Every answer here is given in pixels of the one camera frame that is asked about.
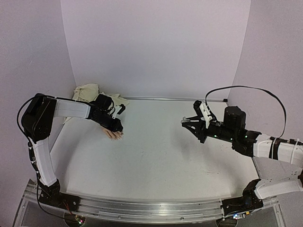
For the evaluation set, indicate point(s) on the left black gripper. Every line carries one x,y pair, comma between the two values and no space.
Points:
114,127

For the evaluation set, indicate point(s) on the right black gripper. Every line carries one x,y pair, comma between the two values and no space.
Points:
203,130

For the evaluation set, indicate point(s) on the clear nail polish bottle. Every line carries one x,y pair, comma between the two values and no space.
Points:
185,119

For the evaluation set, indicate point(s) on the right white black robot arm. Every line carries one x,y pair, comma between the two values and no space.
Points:
251,144

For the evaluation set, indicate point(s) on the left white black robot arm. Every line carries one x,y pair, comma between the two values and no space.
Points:
37,120

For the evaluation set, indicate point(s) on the mannequin hand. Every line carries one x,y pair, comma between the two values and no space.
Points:
113,135

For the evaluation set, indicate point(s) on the cream cloth sleeve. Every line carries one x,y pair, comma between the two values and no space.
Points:
88,96

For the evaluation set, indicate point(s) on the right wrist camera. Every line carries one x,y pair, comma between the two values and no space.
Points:
203,112

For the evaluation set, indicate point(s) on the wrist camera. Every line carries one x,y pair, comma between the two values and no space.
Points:
117,110
203,112

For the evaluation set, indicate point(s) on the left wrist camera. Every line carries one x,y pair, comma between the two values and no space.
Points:
117,110

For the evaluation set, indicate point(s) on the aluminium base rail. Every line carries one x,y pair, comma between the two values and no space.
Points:
166,212

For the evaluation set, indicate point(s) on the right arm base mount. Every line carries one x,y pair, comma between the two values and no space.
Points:
247,202

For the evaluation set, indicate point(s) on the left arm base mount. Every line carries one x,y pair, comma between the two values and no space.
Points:
52,196

